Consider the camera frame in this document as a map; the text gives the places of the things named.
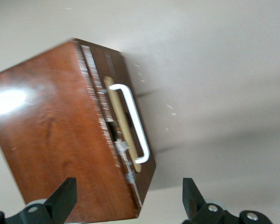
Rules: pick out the wooden drawer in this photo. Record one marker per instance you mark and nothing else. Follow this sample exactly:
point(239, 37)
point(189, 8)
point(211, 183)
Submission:
point(117, 67)

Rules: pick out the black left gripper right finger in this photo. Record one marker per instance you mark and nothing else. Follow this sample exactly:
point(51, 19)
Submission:
point(193, 198)

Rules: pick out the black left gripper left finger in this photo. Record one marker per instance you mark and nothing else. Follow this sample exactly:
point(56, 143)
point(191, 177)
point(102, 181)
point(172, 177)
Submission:
point(63, 196)

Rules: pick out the dark brown wooden cabinet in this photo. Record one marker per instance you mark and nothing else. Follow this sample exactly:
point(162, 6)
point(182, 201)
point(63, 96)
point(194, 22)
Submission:
point(49, 140)

